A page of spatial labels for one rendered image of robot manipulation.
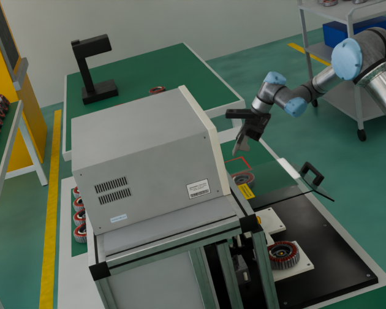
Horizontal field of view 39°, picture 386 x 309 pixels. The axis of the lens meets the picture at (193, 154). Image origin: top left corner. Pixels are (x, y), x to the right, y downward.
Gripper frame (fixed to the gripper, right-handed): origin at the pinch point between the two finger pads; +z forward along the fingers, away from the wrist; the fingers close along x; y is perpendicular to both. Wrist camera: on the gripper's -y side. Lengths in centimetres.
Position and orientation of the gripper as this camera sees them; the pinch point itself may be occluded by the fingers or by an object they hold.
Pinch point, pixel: (233, 148)
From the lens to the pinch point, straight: 222.6
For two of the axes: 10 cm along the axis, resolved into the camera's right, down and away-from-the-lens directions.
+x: 1.7, -4.3, 8.9
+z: -3.9, 8.0, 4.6
